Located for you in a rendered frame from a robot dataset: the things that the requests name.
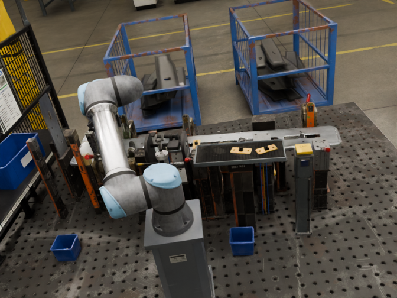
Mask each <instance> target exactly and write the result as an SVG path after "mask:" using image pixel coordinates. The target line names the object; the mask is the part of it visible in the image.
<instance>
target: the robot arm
mask: <svg viewBox="0 0 397 298"><path fill-rule="evenodd" d="M143 91H144V88H143V85H142V83H141V81H140V80H139V79H137V78H136V77H133V76H126V75H121V76H114V77H110V78H107V79H96V80H94V81H93V82H88V83H86V84H83V85H80V86H79V88H78V99H79V105H80V110H81V112H82V114H83V115H84V116H87V118H88V119H89V120H90V121H89V122H88V124H87V126H88V127H89V128H93V127H94V130H95V134H96V139H97V143H98V146H99V151H100V156H101V159H102V163H103V168H104V171H105V175H106V176H105V178H104V179H103V186H102V187H100V188H99V190H100V193H101V195H102V198H103V201H104V203H105V205H106V208H107V210H108V212H109V214H110V216H111V217H112V218H113V219H118V218H122V217H127V216H129V215H132V214H135V213H138V212H142V211H145V210H148V209H152V208H153V211H152V219H151V222H152V227H153V229H154V231H155V232H156V233H157V234H159V235H162V236H165V237H174V236H177V235H180V234H183V233H184V232H186V231H187V230H188V229H189V228H190V227H191V226H192V224H193V221H194V217H193V212H192V210H191V208H190V207H189V205H188V204H187V202H186V201H185V198H184V192H183V187H182V184H181V182H182V181H181V177H180V174H179V172H178V170H177V169H176V168H175V167H174V166H172V165H169V164H166V163H158V164H153V165H151V166H149V167H148V168H146V169H145V171H144V175H141V176H138V177H137V175H136V173H135V171H133V170H131V169H130V166H129V163H128V159H127V156H126V152H125V148H124V146H123V142H122V138H121V133H120V131H119V127H121V124H122V121H121V117H120V115H117V113H118V107H121V106H125V105H128V104H130V103H132V102H134V101H136V100H137V99H139V98H141V96H142V94H143Z"/></svg>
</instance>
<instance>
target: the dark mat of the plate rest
mask: <svg viewBox="0 0 397 298"><path fill-rule="evenodd" d="M269 145H275V146H276V147H277V150H274V151H270V152H267V153H263V154H258V153H257V152H256V149H259V148H262V147H265V146H269ZM233 147H237V148H239V147H242V148H251V149H252V151H251V153H250V154H239V153H231V149H232V148H233ZM278 157H285V156H284V149H283V145H282V141H269V142H253V143H244V144H228V145H213V146H204V147H197V155H196V162H195V163H207V162H217V161H234V160H251V159H260V158H278Z"/></svg>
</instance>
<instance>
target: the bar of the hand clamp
mask: <svg viewBox="0 0 397 298"><path fill-rule="evenodd" d="M94 132H95V130H94V128H89V132H87V131H86V132H85V136H86V138H87V140H88V142H89V145H90V147H91V149H92V151H93V153H94V155H97V154H100V151H99V146H98V143H97V139H96V136H95V134H94ZM100 157H101V156H100Z"/></svg>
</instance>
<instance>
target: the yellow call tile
mask: <svg viewBox="0 0 397 298"><path fill-rule="evenodd" d="M295 148H296V151H297V154H312V153H313V151H312V149H311V145H310V144H296V145H295Z"/></svg>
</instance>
